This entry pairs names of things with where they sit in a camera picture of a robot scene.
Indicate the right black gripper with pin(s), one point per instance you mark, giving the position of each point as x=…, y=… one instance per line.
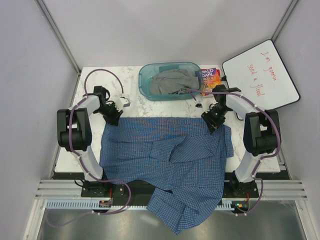
x=212, y=124

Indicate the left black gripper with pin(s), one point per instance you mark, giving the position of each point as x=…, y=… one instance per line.
x=114, y=120

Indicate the blue checkered long sleeve shirt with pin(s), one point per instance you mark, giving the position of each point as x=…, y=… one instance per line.
x=178, y=156

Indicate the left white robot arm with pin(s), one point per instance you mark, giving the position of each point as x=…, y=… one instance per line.
x=74, y=132

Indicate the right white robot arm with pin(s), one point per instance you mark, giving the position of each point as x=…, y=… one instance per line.
x=261, y=133

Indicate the Roald Dahl book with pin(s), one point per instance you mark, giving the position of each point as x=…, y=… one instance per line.
x=208, y=79

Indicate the teal plastic bin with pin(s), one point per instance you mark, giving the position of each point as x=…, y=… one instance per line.
x=148, y=71

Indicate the grey shirt in bin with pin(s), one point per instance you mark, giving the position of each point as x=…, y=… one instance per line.
x=174, y=81

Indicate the whiteboard with red writing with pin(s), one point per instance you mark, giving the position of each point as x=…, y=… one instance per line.
x=262, y=76

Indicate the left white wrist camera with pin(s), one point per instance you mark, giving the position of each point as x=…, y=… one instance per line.
x=124, y=101

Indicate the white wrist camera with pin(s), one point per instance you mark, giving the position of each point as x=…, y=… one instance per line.
x=198, y=104
x=124, y=101

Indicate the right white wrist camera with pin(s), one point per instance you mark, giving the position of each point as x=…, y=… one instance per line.
x=198, y=104

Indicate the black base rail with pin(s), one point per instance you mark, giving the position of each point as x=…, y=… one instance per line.
x=142, y=191

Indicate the white slotted cable duct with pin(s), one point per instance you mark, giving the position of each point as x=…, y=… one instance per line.
x=75, y=203

